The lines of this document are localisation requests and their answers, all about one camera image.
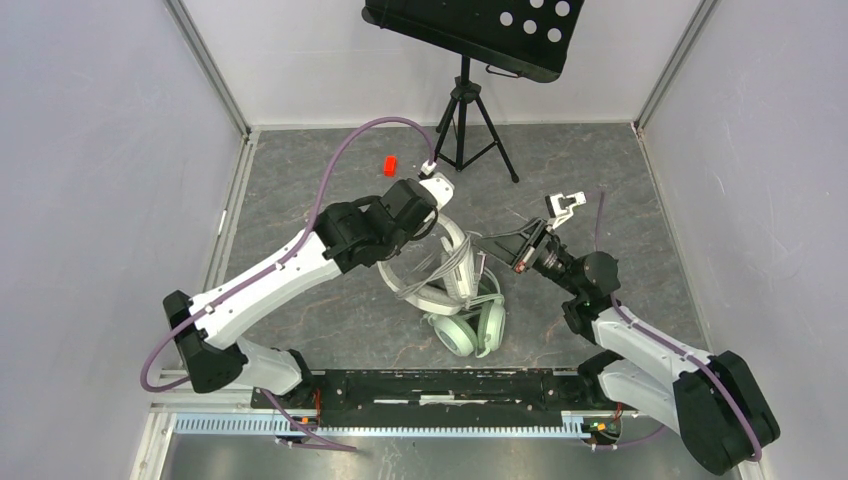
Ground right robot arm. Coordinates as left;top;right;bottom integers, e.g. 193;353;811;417
475;219;781;475

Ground white grey headphones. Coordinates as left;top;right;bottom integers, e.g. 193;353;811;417
377;216;482;315

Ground red small block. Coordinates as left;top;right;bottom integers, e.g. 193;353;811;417
382;155;398;178

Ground white headphone cable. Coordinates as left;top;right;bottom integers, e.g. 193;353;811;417
397;231;485;313

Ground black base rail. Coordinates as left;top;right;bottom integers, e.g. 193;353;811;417
251;368;629;428

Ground green headphones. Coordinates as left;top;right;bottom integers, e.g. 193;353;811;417
424;267;506;358

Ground black music stand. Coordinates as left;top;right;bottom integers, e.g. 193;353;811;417
361;0;584;183

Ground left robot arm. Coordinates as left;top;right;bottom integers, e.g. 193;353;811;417
163;174;454;408

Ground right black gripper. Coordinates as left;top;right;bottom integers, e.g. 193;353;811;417
472;217;583;297

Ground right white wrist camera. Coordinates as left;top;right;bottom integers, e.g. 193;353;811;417
544;191;587;231

